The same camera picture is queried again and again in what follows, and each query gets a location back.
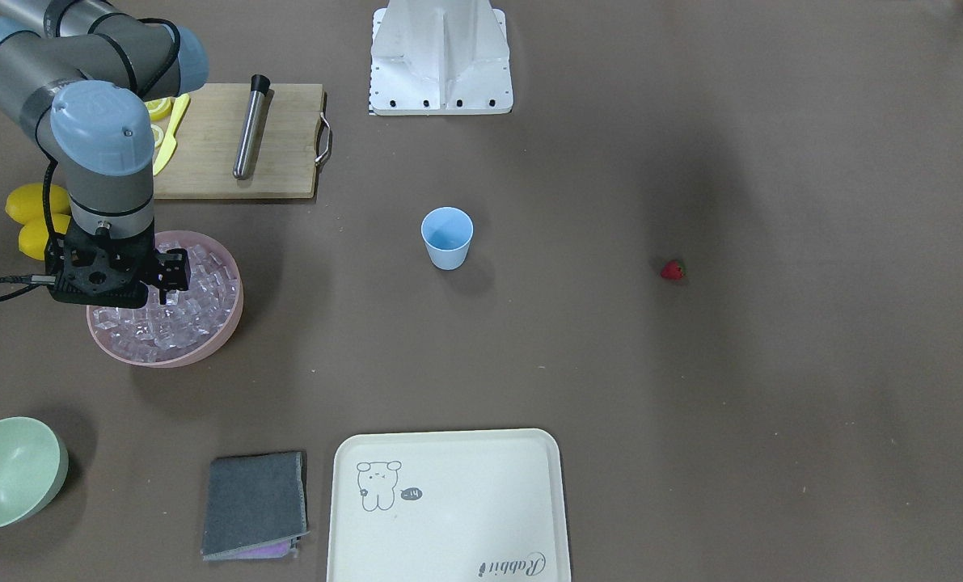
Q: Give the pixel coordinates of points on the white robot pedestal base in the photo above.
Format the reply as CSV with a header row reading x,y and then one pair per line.
x,y
439,58

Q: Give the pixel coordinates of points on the yellow lemon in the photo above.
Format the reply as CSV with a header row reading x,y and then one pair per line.
x,y
26,203
34,236

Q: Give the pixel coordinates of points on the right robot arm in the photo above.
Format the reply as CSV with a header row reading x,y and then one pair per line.
x,y
75,76

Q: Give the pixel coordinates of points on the red strawberry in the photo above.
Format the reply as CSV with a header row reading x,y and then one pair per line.
x,y
673,270

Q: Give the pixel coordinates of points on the yellow plastic knife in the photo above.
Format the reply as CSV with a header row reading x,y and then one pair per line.
x,y
167,149

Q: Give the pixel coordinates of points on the steel muddler black tip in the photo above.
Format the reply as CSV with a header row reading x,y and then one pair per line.
x,y
256,112

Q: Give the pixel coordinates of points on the lemon half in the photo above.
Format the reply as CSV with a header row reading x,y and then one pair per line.
x,y
159,109

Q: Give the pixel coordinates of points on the light blue cup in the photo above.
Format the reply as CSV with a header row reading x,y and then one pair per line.
x,y
446,233

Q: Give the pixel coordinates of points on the lemon slice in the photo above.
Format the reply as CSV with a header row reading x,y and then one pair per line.
x,y
158,134

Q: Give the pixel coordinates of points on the pink bowl of ice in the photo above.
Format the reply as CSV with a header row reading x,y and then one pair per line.
x,y
190,325

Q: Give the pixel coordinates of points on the wooden cutting board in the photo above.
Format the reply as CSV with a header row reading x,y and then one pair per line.
x,y
293,143

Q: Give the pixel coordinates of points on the upper yellow lemon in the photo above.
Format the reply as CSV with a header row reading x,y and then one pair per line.
x,y
26,203

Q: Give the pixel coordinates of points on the lower yellow lemon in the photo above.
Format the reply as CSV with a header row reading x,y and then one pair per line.
x,y
34,236

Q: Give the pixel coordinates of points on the grey folded cloth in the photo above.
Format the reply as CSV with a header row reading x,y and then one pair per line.
x,y
255,507

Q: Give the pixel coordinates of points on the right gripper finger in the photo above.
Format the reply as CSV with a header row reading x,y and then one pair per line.
x,y
173,259
175,279

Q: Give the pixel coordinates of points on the green bowl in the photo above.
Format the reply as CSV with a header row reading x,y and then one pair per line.
x,y
33,466

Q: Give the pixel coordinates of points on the cream rabbit tray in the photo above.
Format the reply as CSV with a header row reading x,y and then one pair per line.
x,y
482,505

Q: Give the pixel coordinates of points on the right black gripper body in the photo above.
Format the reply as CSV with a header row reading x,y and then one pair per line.
x,y
173,269

